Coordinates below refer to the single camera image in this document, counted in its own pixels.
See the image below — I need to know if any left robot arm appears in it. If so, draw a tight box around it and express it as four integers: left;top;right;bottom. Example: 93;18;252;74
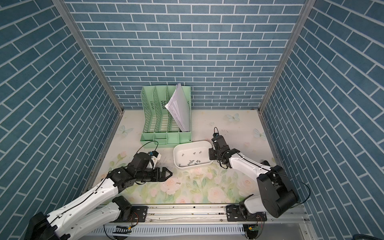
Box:
25;151;173;240

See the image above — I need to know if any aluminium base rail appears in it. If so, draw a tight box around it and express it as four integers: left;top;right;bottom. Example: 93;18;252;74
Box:
65;203;313;226

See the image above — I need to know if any white plastic storage box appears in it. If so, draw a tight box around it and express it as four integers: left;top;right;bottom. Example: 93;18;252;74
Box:
173;141;212;170

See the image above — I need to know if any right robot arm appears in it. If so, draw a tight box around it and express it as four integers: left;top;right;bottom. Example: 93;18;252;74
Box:
209;133;298;221

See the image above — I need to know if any green plastic file organizer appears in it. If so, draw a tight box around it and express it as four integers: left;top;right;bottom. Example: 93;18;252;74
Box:
140;85;192;148

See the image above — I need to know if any white paper stack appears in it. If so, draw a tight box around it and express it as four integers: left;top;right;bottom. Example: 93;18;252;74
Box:
165;84;191;132

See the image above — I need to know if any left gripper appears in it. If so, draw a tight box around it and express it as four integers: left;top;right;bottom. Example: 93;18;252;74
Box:
135;166;174;182

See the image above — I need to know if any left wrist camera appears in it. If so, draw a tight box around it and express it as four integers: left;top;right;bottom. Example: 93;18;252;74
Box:
149;151;162;169

